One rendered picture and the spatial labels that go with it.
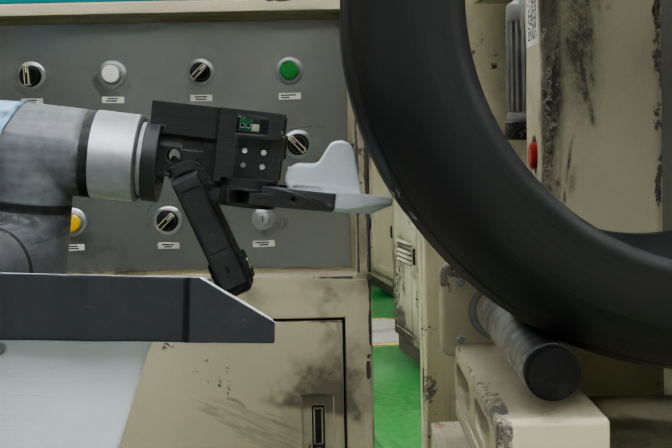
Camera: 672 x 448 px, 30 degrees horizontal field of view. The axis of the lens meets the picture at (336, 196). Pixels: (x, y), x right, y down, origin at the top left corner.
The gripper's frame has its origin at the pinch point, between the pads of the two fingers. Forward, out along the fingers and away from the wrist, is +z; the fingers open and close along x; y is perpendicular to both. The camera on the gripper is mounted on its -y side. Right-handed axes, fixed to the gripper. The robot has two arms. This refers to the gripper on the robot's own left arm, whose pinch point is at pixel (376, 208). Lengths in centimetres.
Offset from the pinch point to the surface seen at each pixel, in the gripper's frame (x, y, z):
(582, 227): -12.9, 1.0, 15.1
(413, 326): 470, -81, 40
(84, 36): 64, 15, -39
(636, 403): 21.5, -18.5, 29.7
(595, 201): 26.8, 1.6, 24.2
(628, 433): 8.9, -19.0, 26.0
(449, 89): -12.5, 10.2, 4.0
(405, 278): 485, -60, 35
